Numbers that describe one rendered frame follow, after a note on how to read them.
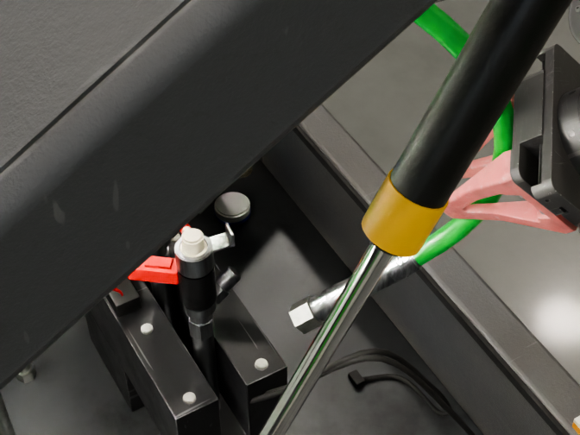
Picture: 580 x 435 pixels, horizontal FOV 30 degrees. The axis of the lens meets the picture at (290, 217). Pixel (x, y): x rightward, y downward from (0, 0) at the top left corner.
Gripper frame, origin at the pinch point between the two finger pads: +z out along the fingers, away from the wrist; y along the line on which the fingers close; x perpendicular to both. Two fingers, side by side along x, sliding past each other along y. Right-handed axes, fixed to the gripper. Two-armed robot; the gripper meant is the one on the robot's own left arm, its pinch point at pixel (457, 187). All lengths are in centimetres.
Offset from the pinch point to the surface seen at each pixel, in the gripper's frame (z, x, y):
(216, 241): 19.9, -3.0, -0.8
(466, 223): 0.4, 1.6, 1.6
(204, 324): 25.7, 1.6, 2.5
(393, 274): 6.0, 1.3, 3.8
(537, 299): 77, 117, -67
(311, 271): 37.8, 22.3, -15.8
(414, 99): 105, 106, -123
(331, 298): 10.2, 0.2, 5.0
